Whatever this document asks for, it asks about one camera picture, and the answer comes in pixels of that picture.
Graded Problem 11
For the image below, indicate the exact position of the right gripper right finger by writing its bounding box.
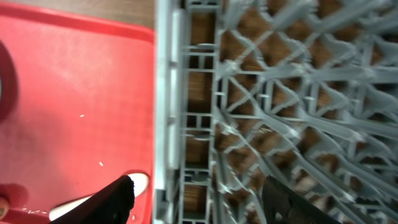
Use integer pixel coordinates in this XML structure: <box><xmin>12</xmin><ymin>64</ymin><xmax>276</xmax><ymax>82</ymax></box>
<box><xmin>261</xmin><ymin>175</ymin><xmax>340</xmax><ymax>224</ymax></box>

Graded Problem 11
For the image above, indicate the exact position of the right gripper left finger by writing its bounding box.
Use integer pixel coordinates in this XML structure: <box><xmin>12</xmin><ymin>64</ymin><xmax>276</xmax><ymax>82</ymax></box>
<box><xmin>50</xmin><ymin>175</ymin><xmax>135</xmax><ymax>224</ymax></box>

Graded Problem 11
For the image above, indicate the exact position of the white plastic spoon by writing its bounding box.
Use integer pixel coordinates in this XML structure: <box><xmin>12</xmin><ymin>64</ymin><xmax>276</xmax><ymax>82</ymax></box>
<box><xmin>49</xmin><ymin>173</ymin><xmax>149</xmax><ymax>222</ymax></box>

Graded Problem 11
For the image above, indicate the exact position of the grey dishwasher rack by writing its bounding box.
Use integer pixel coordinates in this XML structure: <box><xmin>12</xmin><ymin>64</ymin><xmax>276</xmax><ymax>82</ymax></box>
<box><xmin>152</xmin><ymin>0</ymin><xmax>397</xmax><ymax>223</ymax></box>

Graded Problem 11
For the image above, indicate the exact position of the red serving tray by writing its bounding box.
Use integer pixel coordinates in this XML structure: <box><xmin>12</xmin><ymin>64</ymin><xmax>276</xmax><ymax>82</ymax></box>
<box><xmin>1</xmin><ymin>1</ymin><xmax>155</xmax><ymax>223</ymax></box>

